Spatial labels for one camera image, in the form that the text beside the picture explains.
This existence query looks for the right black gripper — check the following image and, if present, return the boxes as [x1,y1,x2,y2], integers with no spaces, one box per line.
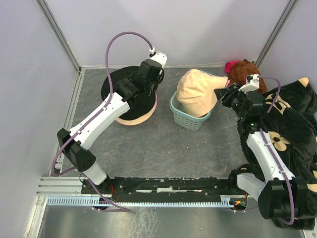
[212,83,247,119]

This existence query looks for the beige pink hats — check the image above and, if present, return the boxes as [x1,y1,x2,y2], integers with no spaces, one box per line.
[176,69,228,118]

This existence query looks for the cream bucket hat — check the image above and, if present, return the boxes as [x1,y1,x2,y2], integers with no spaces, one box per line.
[116,103,157,126]

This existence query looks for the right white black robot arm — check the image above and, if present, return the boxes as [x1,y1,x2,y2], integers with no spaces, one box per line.
[214,84,308,225]

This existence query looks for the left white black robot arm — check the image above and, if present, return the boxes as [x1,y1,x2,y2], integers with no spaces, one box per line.
[57,53,167,193]

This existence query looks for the red cloth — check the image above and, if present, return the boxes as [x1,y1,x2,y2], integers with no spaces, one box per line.
[224,60,239,74]

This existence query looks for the brown cloth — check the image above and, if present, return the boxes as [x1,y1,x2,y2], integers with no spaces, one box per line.
[224,59,261,92]

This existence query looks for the teal plastic basket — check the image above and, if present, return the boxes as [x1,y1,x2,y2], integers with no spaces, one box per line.
[169,90,212,131]

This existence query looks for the black floral blanket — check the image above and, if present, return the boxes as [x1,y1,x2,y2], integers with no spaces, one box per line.
[237,77,317,230]

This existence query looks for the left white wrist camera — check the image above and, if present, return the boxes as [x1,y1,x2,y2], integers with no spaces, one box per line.
[149,48,167,68]

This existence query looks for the right aluminium corner post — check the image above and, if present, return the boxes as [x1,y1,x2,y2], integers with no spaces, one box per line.
[255,0,298,68]

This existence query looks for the aluminium corner post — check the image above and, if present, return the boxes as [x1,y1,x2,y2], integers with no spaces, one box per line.
[255,0,298,68]
[35,0,81,72]

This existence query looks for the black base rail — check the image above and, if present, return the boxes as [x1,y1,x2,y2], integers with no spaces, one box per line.
[97,177,246,202]

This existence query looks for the light blue cable duct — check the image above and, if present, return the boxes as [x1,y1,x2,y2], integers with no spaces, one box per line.
[47,195,243,208]

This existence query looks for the left aluminium corner post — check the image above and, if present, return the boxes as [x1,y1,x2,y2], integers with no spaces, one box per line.
[35,0,81,72]

